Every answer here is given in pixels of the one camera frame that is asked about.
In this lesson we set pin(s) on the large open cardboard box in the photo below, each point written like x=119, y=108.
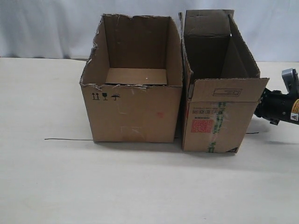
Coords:
x=133, y=79

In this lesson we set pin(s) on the printed cardboard box with flaps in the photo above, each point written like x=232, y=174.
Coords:
x=222, y=82

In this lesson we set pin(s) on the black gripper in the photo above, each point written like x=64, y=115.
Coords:
x=274, y=107

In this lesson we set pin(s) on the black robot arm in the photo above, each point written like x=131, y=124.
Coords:
x=291, y=81

